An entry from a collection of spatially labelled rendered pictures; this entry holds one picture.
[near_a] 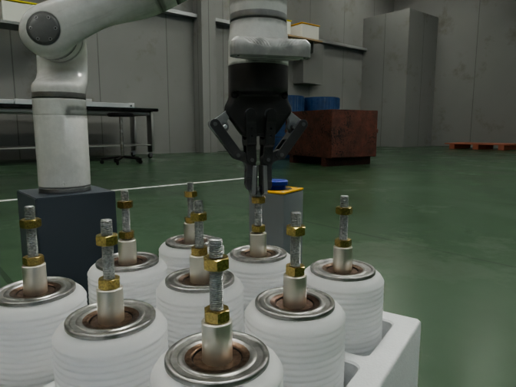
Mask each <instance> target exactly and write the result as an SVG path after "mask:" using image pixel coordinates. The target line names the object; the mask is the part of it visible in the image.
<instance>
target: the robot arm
mask: <svg viewBox="0 0 516 387"><path fill-rule="evenodd" d="M185 1H187V0H47V1H45V2H41V3H39V4H37V5H34V6H32V7H31V8H30V9H29V10H27V12H26V13H24V14H23V16H22V18H21V21H20V23H19V28H18V31H19V35H20V38H21V41H22V42H23V44H24V45H25V46H26V47H27V48H28V49H29V50H30V51H32V52H33V53H35V54H36V61H37V75H36V79H35V80H34V81H33V82H32V84H31V98H32V100H31V101H32V112H33V121H34V131H35V151H36V161H37V173H38V192H39V193H41V194H73V193H80V192H85V191H89V190H91V172H90V157H89V144H88V119H87V106H86V88H87V85H88V53H87V42H86V38H88V37H89V36H91V35H93V34H95V33H97V32H98V31H100V30H103V29H105V28H108V27H110V26H113V25H118V24H122V23H127V22H134V21H138V20H142V19H146V18H150V17H153V16H155V15H159V14H161V13H163V12H165V11H167V10H169V9H171V8H173V7H175V6H177V5H179V4H181V3H183V2H185ZM310 52H311V44H310V43H309V42H308V41H307V40H306V39H292V38H291V39H289V38H288V33H287V0H230V33H229V38H228V100H227V103H226V104H225V107H224V112H223V113H222V114H220V115H219V116H218V117H216V118H215V119H212V120H210V121H209V122H208V126H209V128H210V129H211V130H212V132H213V133H214V134H215V135H216V137H217V139H218V140H219V141H220V143H221V144H222V145H223V146H224V148H225V149H226V151H227V152H228V154H229V155H230V156H231V157H232V158H233V159H236V160H240V161H242V162H243V163H244V186H245V188H246V189H247V190H249V194H251V195H256V194H257V177H258V172H259V186H261V189H262V190H261V191H262V192H261V194H268V189H271V187H272V165H273V163H274V162H275V161H277V160H280V159H281V160H282V159H284V158H285V157H286V156H287V154H288V153H289V152H290V151H291V149H292V148H293V146H294V144H295V143H296V142H297V141H298V139H299V138H300V136H301V135H302V133H303V132H304V130H305V129H306V128H307V126H308V123H307V121H306V120H301V119H299V118H298V117H297V116H296V115H295V114H294V113H292V112H291V111H292V108H291V105H290V103H289V100H288V73H289V61H302V60H308V59H310ZM228 118H229V119H230V121H231V122H232V124H233V126H234V127H235V128H236V129H237V131H238V132H239V133H240V134H241V135H242V143H243V151H241V150H240V149H239V148H238V146H237V145H236V144H235V142H234V141H233V139H232V138H231V136H230V135H229V134H228V133H227V131H228V130H229V127H230V126H229V124H228ZM286 120H287V124H286V129H287V132H286V134H285V135H284V137H283V138H282V140H281V141H280V142H279V143H278V145H277V146H276V148H275V149H274V150H273V147H274V144H275V135H276V134H277V133H278V131H279V130H280V128H281V127H282V126H283V124H284V123H285V122H286ZM258 136H260V164H258V166H256V144H257V142H256V137H258Z"/></svg>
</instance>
